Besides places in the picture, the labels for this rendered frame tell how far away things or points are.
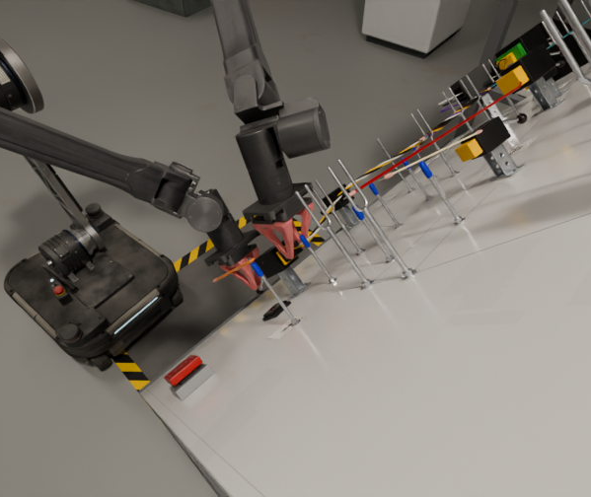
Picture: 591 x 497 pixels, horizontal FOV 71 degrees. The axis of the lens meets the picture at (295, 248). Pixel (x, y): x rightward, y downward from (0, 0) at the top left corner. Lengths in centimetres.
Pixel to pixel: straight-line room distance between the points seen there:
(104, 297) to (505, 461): 175
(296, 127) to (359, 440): 41
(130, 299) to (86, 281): 21
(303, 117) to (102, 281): 148
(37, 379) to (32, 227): 95
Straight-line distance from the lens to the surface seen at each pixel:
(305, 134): 56
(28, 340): 224
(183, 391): 61
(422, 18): 396
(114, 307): 185
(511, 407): 22
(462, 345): 28
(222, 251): 77
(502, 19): 138
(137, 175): 72
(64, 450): 193
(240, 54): 66
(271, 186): 60
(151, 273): 190
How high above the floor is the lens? 167
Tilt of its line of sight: 50 degrees down
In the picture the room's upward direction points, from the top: straight up
